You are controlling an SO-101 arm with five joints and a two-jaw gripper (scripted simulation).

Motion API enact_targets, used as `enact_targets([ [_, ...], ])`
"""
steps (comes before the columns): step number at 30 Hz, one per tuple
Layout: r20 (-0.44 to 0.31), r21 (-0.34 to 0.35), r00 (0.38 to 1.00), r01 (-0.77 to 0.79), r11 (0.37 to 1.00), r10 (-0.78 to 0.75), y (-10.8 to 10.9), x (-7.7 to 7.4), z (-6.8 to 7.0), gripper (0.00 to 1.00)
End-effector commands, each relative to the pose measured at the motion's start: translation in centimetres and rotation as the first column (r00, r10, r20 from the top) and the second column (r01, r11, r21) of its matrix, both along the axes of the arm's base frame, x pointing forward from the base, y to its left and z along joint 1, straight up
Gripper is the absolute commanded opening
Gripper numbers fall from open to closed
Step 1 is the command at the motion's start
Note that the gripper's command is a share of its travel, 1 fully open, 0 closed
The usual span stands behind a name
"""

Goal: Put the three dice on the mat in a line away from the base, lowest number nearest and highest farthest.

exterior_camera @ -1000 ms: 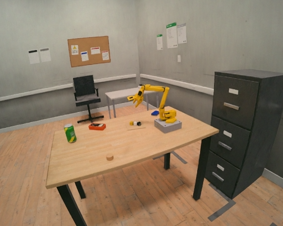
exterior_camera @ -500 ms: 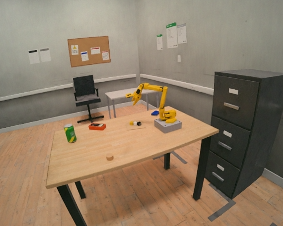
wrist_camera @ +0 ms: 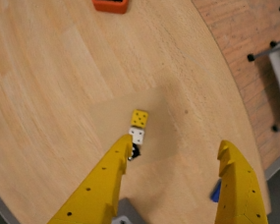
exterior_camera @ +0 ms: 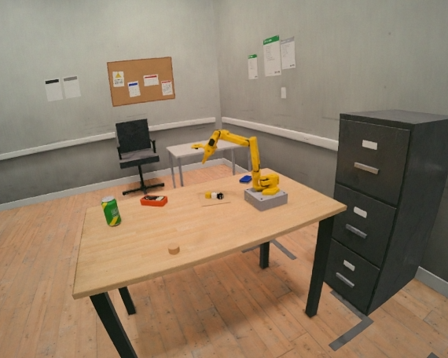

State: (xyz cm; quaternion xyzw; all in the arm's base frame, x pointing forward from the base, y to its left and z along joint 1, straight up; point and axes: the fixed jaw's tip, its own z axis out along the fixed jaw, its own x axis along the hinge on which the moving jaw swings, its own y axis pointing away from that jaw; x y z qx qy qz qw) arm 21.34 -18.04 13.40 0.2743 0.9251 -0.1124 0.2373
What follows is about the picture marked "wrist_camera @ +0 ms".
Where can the yellow die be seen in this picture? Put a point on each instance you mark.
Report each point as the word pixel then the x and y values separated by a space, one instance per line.
pixel 140 119

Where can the small blue rounded block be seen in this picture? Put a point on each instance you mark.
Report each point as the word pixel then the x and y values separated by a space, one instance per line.
pixel 216 192

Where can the black die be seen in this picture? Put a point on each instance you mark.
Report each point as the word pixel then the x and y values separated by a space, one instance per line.
pixel 136 153

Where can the white die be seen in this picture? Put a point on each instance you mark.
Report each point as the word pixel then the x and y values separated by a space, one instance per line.
pixel 138 134

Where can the tan flat mat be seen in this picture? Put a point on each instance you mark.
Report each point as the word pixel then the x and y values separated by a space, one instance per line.
pixel 113 119

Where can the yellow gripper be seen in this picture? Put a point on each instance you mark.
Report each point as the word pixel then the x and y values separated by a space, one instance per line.
pixel 96 199

